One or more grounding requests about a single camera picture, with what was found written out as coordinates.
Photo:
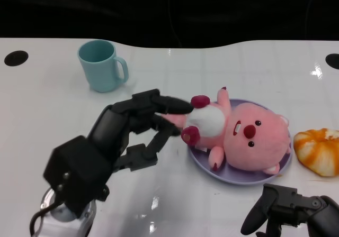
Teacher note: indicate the black backdrop cloth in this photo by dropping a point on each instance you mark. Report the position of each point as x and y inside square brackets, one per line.
[159, 9]

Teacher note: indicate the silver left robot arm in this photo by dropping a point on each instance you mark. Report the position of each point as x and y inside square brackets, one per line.
[66, 225]

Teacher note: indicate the light blue plastic mug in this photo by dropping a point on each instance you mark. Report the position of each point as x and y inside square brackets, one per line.
[98, 73]

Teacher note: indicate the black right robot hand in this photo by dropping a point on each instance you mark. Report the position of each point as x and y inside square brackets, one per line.
[291, 208]

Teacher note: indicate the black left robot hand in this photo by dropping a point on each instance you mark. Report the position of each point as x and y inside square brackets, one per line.
[87, 163]

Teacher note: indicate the purple plastic plate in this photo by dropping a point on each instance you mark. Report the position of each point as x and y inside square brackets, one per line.
[238, 179]

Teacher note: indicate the orange white plush toy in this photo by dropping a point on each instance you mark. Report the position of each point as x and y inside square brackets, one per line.
[317, 152]

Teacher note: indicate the pink beaver plush doll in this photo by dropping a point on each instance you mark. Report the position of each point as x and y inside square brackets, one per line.
[254, 147]

